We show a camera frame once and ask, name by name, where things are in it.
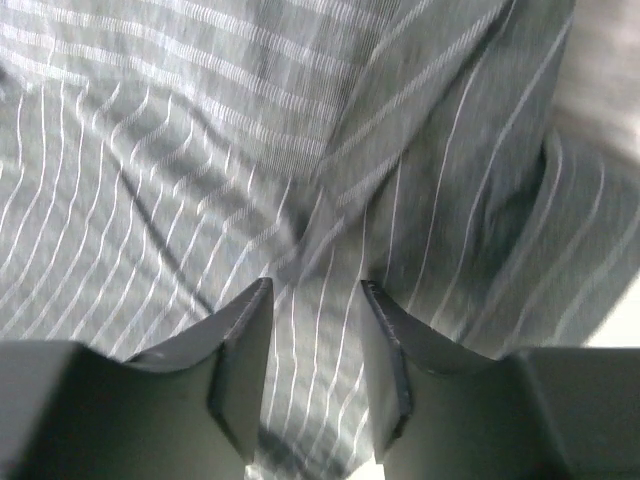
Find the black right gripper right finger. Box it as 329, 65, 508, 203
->
360, 281, 639, 479

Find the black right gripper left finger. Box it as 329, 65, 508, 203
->
1, 278, 273, 479

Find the grey pinstriped long sleeve shirt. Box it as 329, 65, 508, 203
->
1, 1, 639, 479

